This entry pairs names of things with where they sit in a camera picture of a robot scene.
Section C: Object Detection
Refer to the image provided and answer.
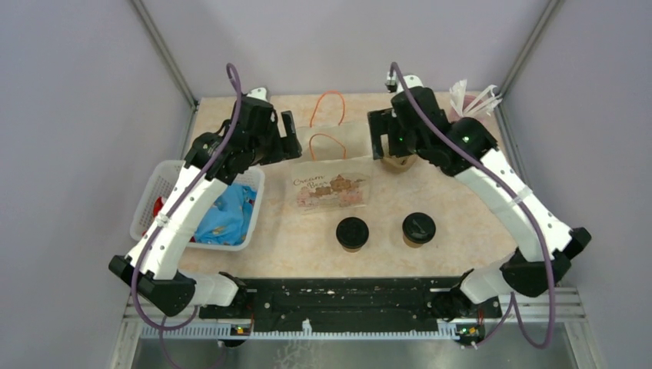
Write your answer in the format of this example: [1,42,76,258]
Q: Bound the paper takeout bag orange handles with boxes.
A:
[288,90,373,214]

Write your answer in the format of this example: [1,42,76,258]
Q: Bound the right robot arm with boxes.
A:
[368,86,591,317]

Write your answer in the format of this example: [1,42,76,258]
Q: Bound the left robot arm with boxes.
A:
[108,94,301,318]

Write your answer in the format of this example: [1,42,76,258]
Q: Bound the brown pulp cup carrier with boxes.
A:
[381,155,417,174]

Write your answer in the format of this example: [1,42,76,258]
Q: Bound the pink straw holder cup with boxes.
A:
[447,95,485,122]

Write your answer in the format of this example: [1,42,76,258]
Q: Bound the blue snack bag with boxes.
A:
[191,184,258,246]

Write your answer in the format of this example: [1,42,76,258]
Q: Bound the white plastic basket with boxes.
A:
[130,160,265,251]

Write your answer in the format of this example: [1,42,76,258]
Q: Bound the red snack bag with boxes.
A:
[141,197,196,243]

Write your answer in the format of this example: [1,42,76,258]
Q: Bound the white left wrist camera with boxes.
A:
[247,87,269,102]

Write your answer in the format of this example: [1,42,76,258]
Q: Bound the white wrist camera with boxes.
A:
[247,87,269,102]
[385,71,423,94]

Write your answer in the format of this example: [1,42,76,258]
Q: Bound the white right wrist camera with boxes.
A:
[385,71,423,94]

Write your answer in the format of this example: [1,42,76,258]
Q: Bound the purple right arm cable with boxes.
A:
[389,61,557,351]

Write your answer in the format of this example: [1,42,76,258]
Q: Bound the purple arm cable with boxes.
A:
[389,61,557,351]
[131,63,243,369]

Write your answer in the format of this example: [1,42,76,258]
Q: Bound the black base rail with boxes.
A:
[198,277,506,334]

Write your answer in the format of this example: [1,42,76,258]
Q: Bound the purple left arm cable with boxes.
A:
[131,63,243,369]

